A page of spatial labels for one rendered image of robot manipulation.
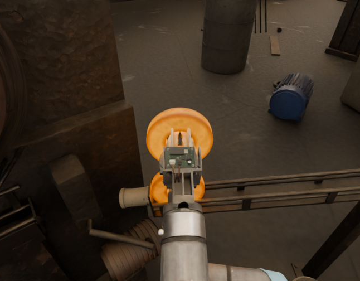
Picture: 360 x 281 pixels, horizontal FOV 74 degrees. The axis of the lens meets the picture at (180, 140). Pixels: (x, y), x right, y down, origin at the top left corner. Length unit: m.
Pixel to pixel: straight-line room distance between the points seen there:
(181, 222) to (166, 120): 0.22
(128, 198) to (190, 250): 0.38
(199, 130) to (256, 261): 1.01
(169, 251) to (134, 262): 0.45
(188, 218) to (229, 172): 1.36
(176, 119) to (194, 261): 0.28
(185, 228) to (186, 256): 0.04
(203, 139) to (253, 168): 1.29
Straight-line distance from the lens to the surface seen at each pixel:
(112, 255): 0.83
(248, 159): 1.87
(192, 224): 0.40
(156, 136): 0.54
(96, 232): 0.80
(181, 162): 0.43
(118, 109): 0.75
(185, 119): 0.52
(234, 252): 1.43
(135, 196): 0.73
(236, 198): 0.72
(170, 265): 0.40
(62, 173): 0.70
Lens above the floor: 1.27
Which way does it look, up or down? 40 degrees down
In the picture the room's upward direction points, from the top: 1 degrees clockwise
